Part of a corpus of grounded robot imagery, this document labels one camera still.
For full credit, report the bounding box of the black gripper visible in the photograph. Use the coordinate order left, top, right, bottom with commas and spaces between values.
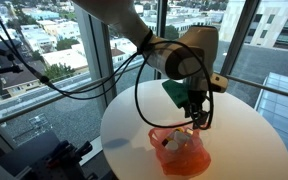
184, 89, 210, 131

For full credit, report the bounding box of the orange plastic bag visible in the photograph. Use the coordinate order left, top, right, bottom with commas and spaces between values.
148, 124, 212, 177

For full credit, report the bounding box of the white item in bowl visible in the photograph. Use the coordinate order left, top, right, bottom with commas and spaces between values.
163, 128, 190, 153

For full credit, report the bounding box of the black metal equipment rig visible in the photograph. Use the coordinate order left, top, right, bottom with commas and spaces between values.
0, 130, 95, 180

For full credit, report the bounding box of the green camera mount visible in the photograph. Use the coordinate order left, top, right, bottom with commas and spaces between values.
161, 79, 191, 109

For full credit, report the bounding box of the black cable with connector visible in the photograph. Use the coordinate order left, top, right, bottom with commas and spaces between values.
0, 3, 142, 101

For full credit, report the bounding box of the black camera on stand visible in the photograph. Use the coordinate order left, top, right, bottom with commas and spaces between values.
0, 46, 24, 78

